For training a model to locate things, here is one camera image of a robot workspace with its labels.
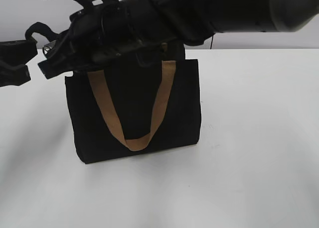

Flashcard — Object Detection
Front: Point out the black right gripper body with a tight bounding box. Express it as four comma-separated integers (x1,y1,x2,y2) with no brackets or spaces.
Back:
53,0,164,71

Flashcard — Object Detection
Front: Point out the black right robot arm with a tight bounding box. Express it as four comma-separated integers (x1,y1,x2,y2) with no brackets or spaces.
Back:
39,0,319,79

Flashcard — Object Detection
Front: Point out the black canvas tote bag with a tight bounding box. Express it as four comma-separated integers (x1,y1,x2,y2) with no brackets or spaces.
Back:
24,22,202,165

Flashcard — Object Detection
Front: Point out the silver zipper pull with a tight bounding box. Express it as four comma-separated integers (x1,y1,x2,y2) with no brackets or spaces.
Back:
42,40,56,58

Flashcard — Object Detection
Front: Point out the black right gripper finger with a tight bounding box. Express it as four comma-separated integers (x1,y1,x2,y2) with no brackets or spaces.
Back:
38,58,75,79

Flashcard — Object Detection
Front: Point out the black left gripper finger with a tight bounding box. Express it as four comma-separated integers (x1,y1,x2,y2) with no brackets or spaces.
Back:
0,63,31,87
0,40,38,64

